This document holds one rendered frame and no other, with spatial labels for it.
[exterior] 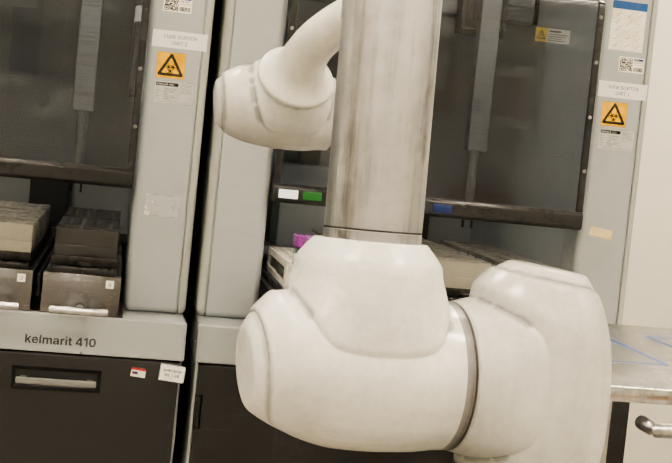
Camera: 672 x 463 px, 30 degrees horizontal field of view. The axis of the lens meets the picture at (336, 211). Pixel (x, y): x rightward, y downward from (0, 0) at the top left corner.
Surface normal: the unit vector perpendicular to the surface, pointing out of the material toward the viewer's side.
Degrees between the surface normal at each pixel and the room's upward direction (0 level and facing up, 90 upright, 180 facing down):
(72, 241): 90
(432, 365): 72
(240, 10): 90
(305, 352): 77
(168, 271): 90
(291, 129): 133
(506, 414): 102
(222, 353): 90
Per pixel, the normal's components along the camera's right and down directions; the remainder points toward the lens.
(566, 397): 0.25, 0.05
